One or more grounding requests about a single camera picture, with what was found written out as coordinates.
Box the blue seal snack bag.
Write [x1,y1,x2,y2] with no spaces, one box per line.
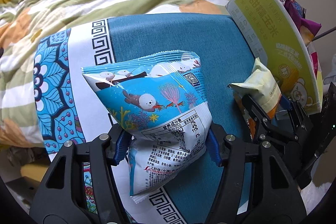
[81,50,212,202]

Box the pink snack bag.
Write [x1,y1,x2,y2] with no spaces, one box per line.
[307,42,322,82]

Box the purple snack bag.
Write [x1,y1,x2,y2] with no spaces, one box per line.
[284,0,322,46]

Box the green cardboard box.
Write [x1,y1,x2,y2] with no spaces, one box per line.
[226,0,323,114]

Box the blue patterned table cloth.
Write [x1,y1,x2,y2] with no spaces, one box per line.
[34,13,254,223]

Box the white orange snack packet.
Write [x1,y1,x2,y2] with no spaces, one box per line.
[228,58,281,119]

